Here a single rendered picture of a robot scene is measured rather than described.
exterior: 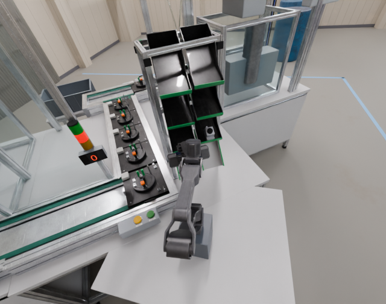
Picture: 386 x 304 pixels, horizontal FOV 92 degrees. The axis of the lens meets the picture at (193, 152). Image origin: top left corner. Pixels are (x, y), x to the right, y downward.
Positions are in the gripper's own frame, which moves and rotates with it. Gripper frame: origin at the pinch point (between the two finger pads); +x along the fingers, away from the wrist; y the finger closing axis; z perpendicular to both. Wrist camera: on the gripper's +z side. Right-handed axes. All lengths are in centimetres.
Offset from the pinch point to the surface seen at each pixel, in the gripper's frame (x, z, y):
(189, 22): 107, 77, -38
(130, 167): 37, -15, 35
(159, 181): 20.7, -22.0, 17.9
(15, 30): 0, 57, 46
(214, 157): 20.1, -15.7, -18.1
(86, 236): 3, -32, 59
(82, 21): 604, 238, 148
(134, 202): 11.9, -25.9, 33.8
